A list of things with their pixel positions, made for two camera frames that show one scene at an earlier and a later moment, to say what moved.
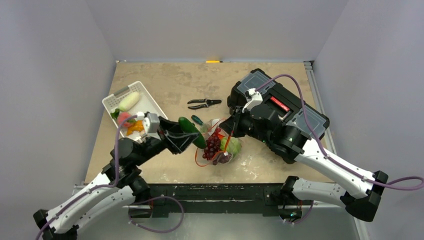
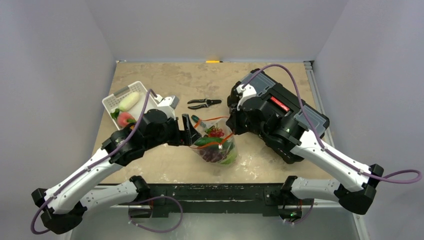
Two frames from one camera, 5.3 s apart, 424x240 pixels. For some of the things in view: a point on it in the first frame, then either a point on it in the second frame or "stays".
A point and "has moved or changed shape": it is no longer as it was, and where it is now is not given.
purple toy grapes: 212,151 has moved or changed shape
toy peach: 122,116 stays
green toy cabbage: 234,146 -> 230,155
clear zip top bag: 221,148 has moved or changed shape
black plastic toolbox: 279,99 stays
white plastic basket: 145,103 stays
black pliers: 208,102 stays
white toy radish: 128,101 stays
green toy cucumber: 188,126 has moved or changed shape
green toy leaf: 115,114 stays
